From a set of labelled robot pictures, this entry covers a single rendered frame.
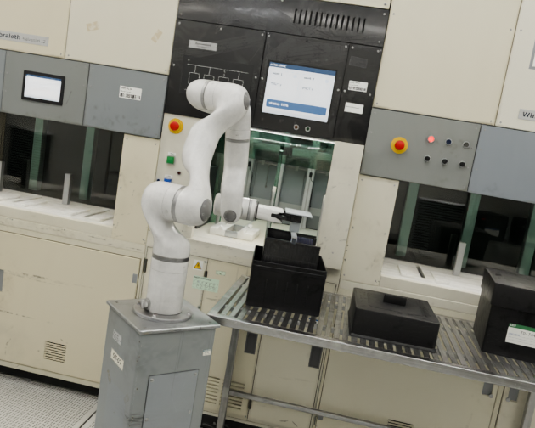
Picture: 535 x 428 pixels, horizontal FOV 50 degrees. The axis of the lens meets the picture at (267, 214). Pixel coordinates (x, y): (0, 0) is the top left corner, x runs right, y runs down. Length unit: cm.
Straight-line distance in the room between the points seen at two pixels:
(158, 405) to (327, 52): 151
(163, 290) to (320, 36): 125
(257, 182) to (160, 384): 179
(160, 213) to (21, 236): 121
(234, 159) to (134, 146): 67
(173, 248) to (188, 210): 14
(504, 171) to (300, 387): 127
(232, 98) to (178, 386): 93
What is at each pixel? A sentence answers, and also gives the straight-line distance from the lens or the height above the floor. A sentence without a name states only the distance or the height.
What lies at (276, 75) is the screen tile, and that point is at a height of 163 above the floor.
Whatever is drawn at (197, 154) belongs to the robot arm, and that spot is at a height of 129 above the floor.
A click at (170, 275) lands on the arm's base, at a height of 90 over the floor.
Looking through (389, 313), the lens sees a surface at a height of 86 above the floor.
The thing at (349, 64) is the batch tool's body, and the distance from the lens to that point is 246.
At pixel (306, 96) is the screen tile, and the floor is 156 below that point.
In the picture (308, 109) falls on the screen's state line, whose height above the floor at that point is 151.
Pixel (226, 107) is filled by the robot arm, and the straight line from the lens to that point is 187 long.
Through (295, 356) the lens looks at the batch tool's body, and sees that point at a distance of 263.
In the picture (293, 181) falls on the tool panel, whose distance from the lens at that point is 337.
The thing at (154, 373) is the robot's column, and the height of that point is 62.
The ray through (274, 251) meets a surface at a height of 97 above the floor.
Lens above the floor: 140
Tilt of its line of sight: 8 degrees down
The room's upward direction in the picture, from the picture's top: 9 degrees clockwise
